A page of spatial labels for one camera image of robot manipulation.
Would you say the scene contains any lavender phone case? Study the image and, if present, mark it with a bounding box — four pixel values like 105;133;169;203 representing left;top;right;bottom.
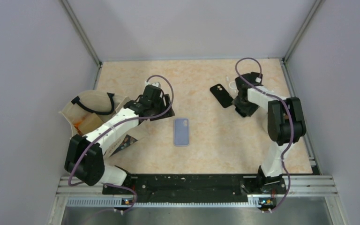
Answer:
173;118;190;147

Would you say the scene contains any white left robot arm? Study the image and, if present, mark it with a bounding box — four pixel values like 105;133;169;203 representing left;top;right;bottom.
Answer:
64;82;174;194

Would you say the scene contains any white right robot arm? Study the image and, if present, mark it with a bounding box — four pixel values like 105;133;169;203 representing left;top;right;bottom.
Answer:
232;72;307;193

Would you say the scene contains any clear magsafe phone case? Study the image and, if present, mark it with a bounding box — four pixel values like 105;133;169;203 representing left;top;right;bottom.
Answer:
225;76;238;94

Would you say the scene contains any beige tote bag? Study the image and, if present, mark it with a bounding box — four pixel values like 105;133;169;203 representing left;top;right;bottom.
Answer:
60;90;149;159

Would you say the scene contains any black phone case with camera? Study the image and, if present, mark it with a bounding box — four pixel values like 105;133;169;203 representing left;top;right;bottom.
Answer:
210;84;233;108

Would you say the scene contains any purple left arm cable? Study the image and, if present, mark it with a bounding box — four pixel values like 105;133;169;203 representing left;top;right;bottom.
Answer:
67;74;175;215

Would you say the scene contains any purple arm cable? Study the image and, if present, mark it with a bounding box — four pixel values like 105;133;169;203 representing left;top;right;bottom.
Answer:
67;74;175;215
235;57;294;213

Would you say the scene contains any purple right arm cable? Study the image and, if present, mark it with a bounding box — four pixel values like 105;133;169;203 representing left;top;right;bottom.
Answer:
235;57;294;213

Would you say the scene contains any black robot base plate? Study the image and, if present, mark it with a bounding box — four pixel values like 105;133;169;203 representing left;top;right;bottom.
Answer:
102;174;286;203

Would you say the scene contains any aluminium frame rail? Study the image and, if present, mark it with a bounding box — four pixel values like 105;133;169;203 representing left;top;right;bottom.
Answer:
56;174;338;210

